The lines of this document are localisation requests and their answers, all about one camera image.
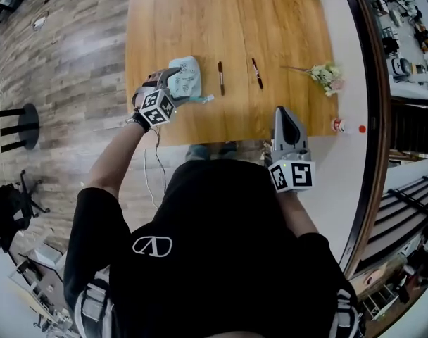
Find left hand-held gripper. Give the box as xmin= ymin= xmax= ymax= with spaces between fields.
xmin=131 ymin=67 xmax=182 ymax=129

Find round white table black base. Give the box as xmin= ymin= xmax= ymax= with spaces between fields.
xmin=0 ymin=84 xmax=41 ymax=186

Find person's right forearm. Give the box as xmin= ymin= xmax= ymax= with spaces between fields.
xmin=279 ymin=190 xmax=320 ymax=239

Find white hanging cable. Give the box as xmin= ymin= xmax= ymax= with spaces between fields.
xmin=143 ymin=128 xmax=168 ymax=209

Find dark staircase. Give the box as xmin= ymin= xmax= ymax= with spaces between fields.
xmin=389 ymin=95 xmax=428 ymax=161

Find person's left forearm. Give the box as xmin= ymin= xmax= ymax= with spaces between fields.
xmin=88 ymin=121 xmax=146 ymax=200

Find person's legs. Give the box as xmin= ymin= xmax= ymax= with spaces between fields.
xmin=184 ymin=142 xmax=238 ymax=162

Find dark pen with red label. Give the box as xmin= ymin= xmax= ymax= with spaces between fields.
xmin=251 ymin=58 xmax=264 ymax=90

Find grey backpack shoulder strap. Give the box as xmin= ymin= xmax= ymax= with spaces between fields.
xmin=75 ymin=276 xmax=113 ymax=338
xmin=335 ymin=287 xmax=363 ymax=338

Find person's left hand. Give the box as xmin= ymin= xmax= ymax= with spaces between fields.
xmin=141 ymin=70 xmax=165 ymax=88

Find black office chair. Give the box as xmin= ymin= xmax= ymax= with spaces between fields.
xmin=0 ymin=169 xmax=51 ymax=253

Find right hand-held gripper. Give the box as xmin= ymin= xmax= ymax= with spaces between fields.
xmin=268 ymin=106 xmax=316 ymax=194

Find black wristband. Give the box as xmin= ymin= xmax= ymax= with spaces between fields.
xmin=127 ymin=111 xmax=151 ymax=132

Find pale artificial flower bouquet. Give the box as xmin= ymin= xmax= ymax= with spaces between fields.
xmin=280 ymin=63 xmax=345 ymax=98

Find white bottle with red label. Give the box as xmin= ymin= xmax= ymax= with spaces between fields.
xmin=332 ymin=118 xmax=355 ymax=135

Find light green pencil pouch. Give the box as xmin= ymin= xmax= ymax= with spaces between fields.
xmin=168 ymin=56 xmax=215 ymax=104

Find dark wooden handrail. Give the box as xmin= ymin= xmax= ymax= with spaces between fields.
xmin=336 ymin=0 xmax=393 ymax=281

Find person's black T-shirt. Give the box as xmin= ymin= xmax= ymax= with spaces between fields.
xmin=63 ymin=158 xmax=363 ymax=338

